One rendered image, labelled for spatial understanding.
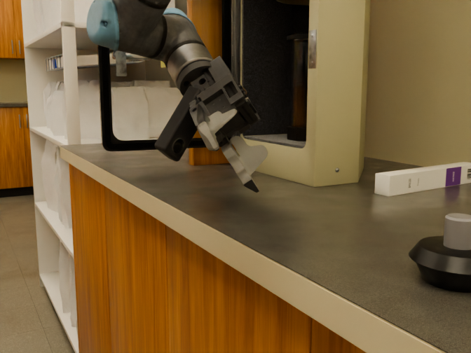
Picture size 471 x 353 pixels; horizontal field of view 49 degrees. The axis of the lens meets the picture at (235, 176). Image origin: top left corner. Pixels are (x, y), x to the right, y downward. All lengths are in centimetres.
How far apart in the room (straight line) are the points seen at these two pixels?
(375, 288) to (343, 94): 58
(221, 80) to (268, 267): 32
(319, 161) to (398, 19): 57
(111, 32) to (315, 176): 46
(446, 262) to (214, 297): 41
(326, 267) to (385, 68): 98
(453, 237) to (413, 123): 88
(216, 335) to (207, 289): 7
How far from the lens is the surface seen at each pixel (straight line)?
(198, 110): 75
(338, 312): 51
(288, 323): 65
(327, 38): 102
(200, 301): 88
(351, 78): 105
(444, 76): 135
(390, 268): 59
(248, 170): 82
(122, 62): 116
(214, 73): 83
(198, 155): 129
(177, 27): 90
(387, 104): 148
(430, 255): 53
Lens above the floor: 113
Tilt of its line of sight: 10 degrees down
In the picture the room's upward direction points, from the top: straight up
